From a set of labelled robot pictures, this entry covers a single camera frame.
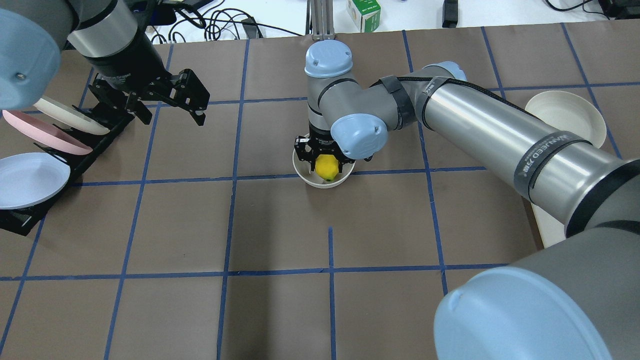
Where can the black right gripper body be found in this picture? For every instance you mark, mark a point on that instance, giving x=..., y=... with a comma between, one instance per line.
x=318, y=139

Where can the white bowl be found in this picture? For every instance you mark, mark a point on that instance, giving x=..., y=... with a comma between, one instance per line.
x=306, y=172

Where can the aluminium frame post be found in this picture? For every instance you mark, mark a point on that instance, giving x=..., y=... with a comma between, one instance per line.
x=320, y=20

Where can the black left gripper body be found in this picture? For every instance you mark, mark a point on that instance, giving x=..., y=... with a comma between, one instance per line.
x=129, y=64

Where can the cream plate in rack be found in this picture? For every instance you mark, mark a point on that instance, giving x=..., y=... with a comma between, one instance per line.
x=70, y=116

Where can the cream round plate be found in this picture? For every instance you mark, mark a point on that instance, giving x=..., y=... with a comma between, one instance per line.
x=569, y=112

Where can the pink plate in rack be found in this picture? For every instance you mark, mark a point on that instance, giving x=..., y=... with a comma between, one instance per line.
x=45, y=133

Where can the green white carton box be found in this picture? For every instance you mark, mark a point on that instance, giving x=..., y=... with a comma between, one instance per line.
x=365, y=14

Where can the yellow lemon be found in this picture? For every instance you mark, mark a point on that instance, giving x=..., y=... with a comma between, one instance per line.
x=326, y=167

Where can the black power adapter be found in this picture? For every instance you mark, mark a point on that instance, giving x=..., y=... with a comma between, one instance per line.
x=450, y=13

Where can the black dish rack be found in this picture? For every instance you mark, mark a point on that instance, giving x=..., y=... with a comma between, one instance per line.
x=23, y=221

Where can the lavender plate in rack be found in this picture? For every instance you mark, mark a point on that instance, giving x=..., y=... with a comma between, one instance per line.
x=28, y=179

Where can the cream rectangular tray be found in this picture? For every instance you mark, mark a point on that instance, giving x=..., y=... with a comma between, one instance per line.
x=550, y=229

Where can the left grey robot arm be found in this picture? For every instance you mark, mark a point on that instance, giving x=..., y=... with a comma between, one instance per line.
x=105, y=32

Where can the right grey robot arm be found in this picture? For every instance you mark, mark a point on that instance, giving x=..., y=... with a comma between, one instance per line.
x=577, y=299

